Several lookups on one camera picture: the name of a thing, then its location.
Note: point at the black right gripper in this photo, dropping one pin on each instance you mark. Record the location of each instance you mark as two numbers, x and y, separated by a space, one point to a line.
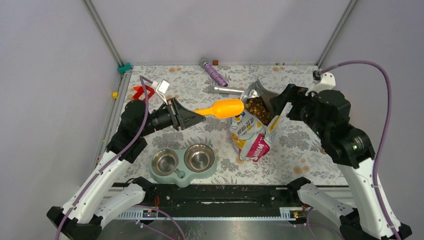
293 93

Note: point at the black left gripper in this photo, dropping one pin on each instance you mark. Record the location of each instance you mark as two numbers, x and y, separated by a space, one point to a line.
182 117

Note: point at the yellow plastic scoop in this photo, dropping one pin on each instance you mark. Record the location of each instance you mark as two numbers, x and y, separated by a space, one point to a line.
223 109

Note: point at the pet food bag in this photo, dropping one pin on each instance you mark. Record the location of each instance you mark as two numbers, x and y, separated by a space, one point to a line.
254 129

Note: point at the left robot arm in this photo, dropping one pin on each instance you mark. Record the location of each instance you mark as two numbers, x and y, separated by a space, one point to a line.
84 216

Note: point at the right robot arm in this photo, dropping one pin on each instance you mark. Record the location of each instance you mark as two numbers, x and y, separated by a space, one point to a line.
326 113

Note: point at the green double pet bowl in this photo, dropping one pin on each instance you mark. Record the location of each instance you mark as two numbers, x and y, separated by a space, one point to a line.
182 166

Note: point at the silver metal microphone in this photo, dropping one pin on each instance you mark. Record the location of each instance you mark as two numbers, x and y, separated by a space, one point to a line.
216 89

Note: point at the red plastic block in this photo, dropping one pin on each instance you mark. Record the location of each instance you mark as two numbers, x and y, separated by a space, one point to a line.
140 93

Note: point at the purple glitter microphone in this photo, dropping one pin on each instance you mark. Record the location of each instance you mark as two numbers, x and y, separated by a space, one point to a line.
213 73

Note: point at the floral table mat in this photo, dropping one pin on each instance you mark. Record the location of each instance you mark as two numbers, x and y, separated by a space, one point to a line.
295 152

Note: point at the small yellow cube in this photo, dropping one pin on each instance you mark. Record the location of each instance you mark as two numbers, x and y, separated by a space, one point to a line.
115 95

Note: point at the teal corner clip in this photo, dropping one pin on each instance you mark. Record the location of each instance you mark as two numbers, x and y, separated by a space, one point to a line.
124 68

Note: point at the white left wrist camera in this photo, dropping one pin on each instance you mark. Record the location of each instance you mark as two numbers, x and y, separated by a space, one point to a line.
161 88

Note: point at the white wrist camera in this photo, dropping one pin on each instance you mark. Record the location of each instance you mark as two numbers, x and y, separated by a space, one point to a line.
161 88
324 81

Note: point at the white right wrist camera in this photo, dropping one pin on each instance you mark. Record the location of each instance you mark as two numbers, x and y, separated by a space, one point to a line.
324 81

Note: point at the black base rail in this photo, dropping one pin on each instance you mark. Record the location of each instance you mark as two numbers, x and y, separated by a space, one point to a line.
221 201

